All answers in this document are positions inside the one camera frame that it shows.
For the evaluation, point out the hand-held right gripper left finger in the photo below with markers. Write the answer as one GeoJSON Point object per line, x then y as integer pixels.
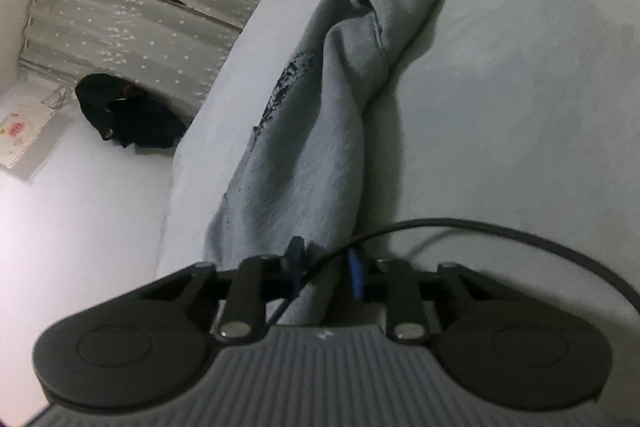
{"type": "Point", "coordinates": [296, 267]}

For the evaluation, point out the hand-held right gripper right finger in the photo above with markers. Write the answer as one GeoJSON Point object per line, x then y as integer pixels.
{"type": "Point", "coordinates": [356, 274]}

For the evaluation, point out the grey knit sweater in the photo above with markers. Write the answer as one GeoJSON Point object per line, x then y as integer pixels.
{"type": "Point", "coordinates": [310, 157]}

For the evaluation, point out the black hanging garment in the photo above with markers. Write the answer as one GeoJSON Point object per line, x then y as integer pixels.
{"type": "Point", "coordinates": [135, 117]}

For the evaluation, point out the white embroidered wall cloth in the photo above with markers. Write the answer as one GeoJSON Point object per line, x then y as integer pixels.
{"type": "Point", "coordinates": [25, 132]}

